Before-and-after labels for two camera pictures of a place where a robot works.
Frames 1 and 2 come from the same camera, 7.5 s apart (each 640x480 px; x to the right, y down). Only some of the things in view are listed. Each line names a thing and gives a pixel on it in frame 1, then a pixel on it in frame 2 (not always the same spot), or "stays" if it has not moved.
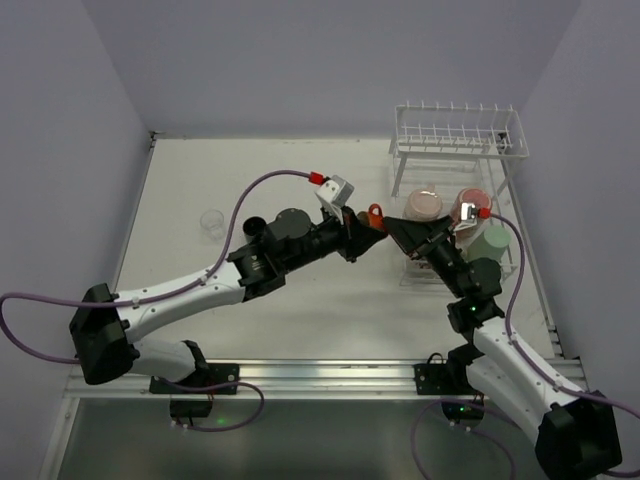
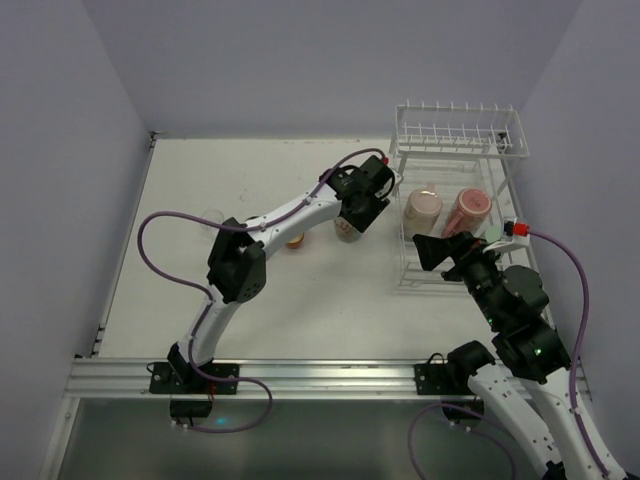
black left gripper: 347,240 -> 364,216
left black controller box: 190,408 stays
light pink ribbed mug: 423,204 stays
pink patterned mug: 478,197 stays
